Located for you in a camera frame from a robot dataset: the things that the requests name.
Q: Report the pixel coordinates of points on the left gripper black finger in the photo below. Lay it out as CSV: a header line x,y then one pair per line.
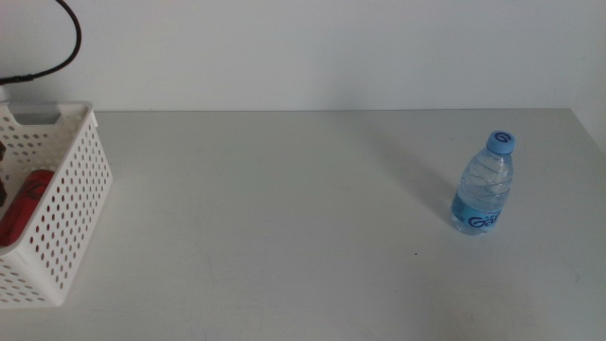
x,y
2,194
2,149

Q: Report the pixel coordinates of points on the red soda can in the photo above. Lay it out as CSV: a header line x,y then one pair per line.
x,y
23,208

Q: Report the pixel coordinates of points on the clear water bottle blue cap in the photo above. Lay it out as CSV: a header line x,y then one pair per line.
x,y
483,189

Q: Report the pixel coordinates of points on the white perforated plastic basket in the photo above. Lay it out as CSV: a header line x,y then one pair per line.
x,y
52,298

